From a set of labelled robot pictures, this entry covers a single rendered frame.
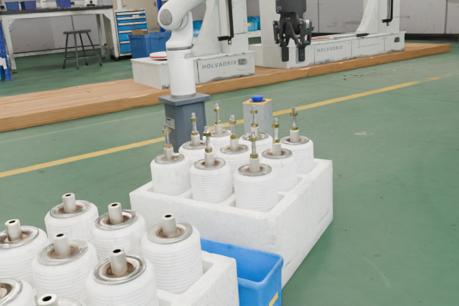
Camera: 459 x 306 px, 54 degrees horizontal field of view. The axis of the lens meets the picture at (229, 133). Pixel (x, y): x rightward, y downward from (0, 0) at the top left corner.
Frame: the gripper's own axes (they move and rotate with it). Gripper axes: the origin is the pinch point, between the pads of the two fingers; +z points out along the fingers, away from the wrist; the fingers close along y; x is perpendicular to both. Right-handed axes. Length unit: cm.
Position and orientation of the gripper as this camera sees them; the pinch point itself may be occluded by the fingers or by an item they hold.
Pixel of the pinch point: (292, 57)
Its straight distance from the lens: 115.8
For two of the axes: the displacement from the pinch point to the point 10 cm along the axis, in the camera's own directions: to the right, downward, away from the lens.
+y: 4.4, 2.1, -8.7
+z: 0.7, 9.6, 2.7
